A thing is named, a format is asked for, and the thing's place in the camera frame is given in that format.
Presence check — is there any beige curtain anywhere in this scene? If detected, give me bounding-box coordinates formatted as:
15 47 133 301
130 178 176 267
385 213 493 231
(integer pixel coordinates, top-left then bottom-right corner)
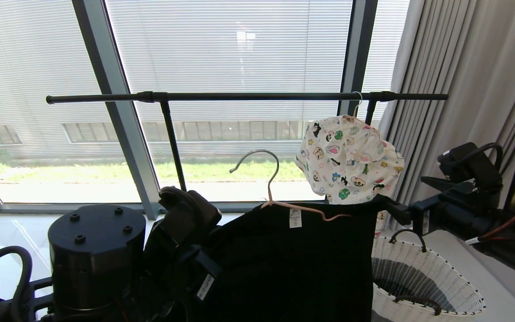
376 0 515 233

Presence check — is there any window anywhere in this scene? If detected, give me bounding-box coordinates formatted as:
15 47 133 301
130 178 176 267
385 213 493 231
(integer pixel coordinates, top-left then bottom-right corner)
0 0 410 220

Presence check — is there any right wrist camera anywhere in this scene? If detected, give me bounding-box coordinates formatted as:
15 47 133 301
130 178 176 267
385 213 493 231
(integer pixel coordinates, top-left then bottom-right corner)
438 143 504 194

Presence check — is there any black garment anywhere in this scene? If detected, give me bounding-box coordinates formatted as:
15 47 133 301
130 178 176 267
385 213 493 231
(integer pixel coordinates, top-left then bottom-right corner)
168 195 403 322

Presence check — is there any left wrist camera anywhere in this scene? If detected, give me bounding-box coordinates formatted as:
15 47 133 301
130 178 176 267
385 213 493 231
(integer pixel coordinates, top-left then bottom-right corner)
144 186 222 273

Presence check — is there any black cable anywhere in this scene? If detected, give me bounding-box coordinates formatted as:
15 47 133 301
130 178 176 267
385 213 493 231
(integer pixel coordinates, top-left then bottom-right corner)
0 246 33 322
456 142 504 173

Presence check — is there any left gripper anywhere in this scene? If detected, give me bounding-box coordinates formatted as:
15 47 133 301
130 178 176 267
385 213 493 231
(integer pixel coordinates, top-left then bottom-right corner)
179 246 223 305

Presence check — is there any black clothes rack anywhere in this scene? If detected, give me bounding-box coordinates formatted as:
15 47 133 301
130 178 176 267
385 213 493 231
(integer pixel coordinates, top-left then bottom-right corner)
46 91 449 193

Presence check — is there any white laundry basket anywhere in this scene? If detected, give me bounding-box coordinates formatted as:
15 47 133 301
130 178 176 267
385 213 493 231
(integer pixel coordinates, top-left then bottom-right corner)
371 229 486 322

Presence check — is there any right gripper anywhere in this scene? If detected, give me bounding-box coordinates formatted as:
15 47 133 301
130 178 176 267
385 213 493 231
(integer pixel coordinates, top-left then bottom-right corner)
383 176 502 240

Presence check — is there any cream printed garment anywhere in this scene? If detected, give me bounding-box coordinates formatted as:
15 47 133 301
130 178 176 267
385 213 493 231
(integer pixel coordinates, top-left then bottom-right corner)
294 115 405 206

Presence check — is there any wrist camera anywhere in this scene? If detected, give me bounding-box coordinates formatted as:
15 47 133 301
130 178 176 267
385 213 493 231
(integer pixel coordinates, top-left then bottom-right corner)
438 143 504 194
144 186 222 273

